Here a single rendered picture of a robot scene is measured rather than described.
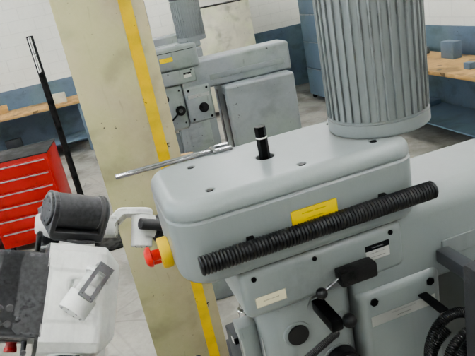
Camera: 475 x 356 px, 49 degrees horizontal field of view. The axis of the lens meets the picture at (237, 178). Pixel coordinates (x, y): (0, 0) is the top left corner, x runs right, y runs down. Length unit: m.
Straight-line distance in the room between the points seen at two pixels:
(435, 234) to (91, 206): 0.82
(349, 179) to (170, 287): 2.21
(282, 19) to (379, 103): 9.76
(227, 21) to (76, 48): 6.94
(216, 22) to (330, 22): 8.41
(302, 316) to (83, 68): 1.87
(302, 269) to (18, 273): 0.68
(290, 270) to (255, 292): 0.08
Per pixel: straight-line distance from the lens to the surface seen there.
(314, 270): 0.98
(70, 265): 1.33
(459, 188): 1.12
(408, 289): 1.12
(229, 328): 1.76
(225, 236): 0.87
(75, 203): 1.35
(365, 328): 1.11
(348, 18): 0.95
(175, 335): 3.21
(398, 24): 0.97
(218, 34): 9.38
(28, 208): 5.73
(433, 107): 7.23
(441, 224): 1.11
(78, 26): 2.62
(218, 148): 1.07
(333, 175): 0.91
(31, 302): 1.31
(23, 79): 9.98
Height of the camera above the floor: 2.21
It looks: 20 degrees down
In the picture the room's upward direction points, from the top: 12 degrees counter-clockwise
